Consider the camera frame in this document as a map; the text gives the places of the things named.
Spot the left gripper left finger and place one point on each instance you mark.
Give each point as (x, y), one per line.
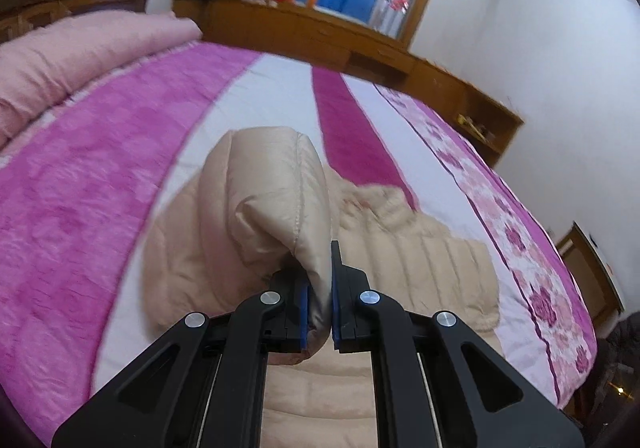
(202, 382)

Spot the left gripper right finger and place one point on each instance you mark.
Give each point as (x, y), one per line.
(436, 382)

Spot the beige down jacket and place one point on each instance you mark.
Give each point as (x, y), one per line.
(262, 198)

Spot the pink floral bed cover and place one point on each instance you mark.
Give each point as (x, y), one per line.
(78, 198)

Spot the clutter on cabinet shelf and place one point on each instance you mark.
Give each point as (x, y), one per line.
(480, 131)

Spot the pink folded quilt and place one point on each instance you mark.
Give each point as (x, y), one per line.
(43, 67)

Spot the long wooden cabinet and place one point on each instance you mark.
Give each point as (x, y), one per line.
(324, 41)

